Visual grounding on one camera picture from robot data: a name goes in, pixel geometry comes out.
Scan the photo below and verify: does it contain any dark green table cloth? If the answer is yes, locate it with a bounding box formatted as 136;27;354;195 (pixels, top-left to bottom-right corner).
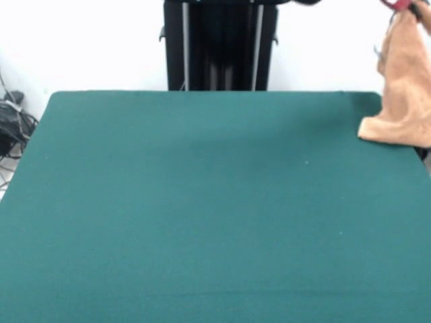
0;89;431;323

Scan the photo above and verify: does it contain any black plug adapter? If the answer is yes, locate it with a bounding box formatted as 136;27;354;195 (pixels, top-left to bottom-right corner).
3;90;25;104

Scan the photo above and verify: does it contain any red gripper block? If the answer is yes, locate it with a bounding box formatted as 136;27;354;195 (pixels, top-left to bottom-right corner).
380;0;426;22

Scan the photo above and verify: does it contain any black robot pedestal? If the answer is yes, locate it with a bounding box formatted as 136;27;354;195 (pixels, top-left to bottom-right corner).
158;0;280;92

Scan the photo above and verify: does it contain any tan terry towel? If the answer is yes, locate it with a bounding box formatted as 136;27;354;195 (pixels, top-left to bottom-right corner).
357;13;431;148

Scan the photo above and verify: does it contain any black cable bundle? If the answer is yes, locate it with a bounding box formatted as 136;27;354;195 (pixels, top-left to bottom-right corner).
0;67;40;162

